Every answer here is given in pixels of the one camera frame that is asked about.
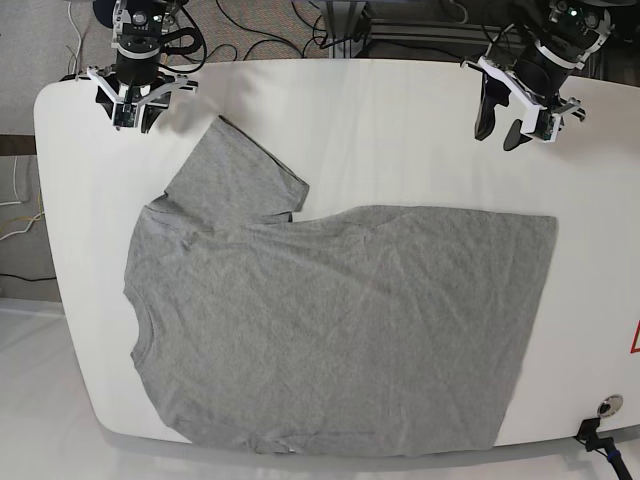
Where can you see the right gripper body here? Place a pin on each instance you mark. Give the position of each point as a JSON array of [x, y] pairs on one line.
[[138, 79]]

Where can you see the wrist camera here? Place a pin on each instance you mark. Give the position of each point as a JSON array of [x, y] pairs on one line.
[[548, 126], [125, 116]]

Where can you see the grey t-shirt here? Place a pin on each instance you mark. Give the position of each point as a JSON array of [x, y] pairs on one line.
[[381, 331]]

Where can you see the dark blue round object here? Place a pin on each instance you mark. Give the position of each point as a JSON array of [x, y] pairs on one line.
[[103, 11]]

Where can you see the metal table leg frame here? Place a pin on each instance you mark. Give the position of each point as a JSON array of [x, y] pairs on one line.
[[346, 27]]

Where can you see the black clamp with cable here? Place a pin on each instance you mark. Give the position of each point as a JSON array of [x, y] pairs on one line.
[[589, 438]]

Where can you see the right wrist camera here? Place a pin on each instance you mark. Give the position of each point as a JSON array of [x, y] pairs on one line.
[[125, 116]]

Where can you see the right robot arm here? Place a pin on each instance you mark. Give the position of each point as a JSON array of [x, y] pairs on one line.
[[139, 27]]

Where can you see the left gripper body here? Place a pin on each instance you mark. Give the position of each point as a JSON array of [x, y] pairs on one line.
[[534, 79]]

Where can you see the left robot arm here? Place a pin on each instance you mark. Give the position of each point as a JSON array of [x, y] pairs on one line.
[[572, 30]]

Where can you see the red warning sticker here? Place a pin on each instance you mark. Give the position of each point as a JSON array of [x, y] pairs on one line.
[[635, 347]]

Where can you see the silver table grommet right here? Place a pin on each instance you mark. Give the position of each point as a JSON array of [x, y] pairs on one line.
[[610, 406]]

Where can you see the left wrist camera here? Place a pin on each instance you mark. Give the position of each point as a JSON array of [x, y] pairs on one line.
[[548, 126]]

